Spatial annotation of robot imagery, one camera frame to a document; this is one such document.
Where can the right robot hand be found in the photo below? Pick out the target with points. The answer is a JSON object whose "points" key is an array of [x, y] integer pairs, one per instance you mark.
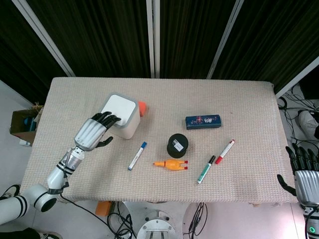
{"points": [[305, 174]]}

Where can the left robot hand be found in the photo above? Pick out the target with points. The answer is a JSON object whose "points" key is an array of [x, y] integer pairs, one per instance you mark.
{"points": [[89, 133]]}

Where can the white square box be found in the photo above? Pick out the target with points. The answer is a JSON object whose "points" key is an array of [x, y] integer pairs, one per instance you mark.
{"points": [[122, 114]]}

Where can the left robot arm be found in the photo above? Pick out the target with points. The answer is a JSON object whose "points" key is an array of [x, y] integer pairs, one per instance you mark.
{"points": [[47, 185]]}

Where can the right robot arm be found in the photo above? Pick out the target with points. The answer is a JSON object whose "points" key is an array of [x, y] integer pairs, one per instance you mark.
{"points": [[311, 221]]}

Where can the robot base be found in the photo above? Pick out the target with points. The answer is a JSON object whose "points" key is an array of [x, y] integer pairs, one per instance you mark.
{"points": [[157, 227]]}

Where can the blue cap marker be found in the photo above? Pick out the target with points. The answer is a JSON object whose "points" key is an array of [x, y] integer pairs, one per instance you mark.
{"points": [[137, 155]]}

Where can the red marker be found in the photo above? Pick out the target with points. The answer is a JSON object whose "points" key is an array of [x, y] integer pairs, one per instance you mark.
{"points": [[225, 152]]}

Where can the green marker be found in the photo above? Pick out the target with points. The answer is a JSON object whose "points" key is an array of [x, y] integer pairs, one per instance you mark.
{"points": [[206, 169]]}

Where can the white shoe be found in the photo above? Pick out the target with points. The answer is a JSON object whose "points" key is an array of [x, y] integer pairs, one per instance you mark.
{"points": [[309, 122]]}

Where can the orange object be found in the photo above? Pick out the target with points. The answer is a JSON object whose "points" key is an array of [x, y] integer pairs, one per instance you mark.
{"points": [[142, 107]]}

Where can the cardboard box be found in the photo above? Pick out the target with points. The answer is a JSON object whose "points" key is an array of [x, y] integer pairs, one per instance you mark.
{"points": [[23, 125]]}

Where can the beige woven table cloth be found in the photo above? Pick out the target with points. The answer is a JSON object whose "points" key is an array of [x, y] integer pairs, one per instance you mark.
{"points": [[159, 104]]}

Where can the orange box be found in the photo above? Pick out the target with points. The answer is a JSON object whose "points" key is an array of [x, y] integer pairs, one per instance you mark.
{"points": [[103, 208]]}

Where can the yellow rubber chicken toy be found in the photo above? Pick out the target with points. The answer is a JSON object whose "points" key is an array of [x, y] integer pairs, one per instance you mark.
{"points": [[172, 164]]}

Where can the black round container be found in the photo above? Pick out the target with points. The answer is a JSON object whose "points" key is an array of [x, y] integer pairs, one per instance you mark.
{"points": [[177, 145]]}

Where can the blue pencil case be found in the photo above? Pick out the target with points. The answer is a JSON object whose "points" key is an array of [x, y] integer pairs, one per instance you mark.
{"points": [[203, 121]]}

